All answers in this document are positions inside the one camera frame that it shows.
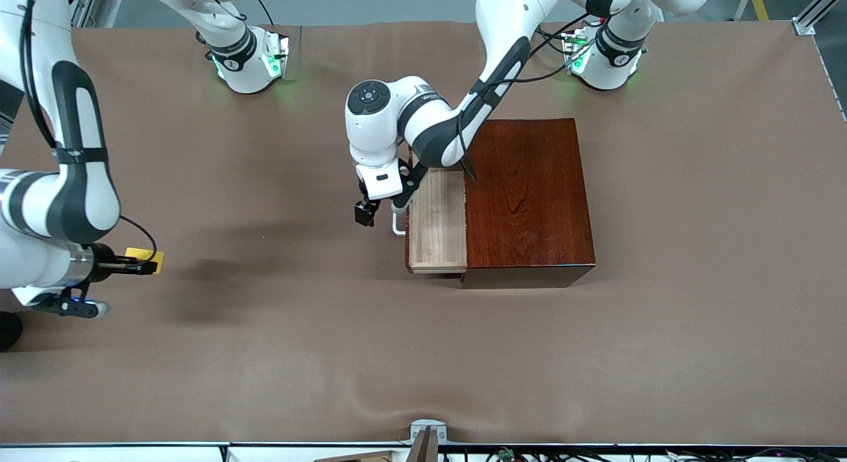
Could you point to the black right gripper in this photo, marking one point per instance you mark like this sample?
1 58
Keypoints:
104 258

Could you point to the yellow block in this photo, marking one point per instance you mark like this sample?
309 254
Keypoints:
147 255

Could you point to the light wooden drawer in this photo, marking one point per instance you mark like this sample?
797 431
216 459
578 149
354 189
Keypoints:
437 230

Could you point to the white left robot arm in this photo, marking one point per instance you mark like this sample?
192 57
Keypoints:
503 25

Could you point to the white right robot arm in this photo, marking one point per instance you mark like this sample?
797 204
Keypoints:
79 204

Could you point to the black round object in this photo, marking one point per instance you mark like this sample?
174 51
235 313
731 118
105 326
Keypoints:
8 333

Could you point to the brown table cover sheet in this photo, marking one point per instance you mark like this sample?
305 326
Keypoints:
265 349

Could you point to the dark brown wooden cabinet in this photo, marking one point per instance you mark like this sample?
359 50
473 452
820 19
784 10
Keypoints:
536 210

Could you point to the brown wooden board piece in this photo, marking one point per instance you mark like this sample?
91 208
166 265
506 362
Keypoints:
364 458

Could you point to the green terminal connector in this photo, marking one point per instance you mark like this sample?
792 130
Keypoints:
506 455

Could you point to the aluminium corner profile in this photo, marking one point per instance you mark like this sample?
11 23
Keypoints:
808 22

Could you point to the black table edge rail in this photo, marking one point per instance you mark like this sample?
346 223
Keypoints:
132 444

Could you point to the grey metal bracket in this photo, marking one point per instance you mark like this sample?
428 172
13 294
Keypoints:
423 425

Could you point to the aluminium post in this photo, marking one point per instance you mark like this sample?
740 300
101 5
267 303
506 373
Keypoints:
423 450

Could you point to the aluminium frame profiles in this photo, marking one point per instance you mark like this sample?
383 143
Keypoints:
92 8

